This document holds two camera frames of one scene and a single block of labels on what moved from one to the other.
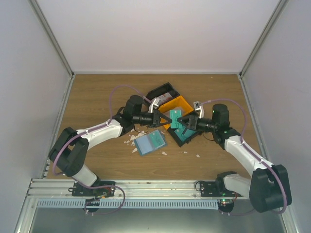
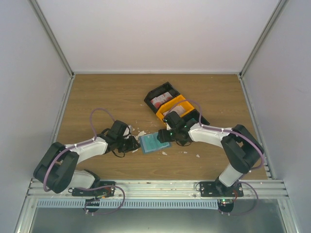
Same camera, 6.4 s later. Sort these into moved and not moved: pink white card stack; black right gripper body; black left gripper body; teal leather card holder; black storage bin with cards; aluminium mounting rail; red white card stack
Moved: black left gripper body; black right gripper body
Not moved: pink white card stack; black storage bin with cards; red white card stack; teal leather card holder; aluminium mounting rail
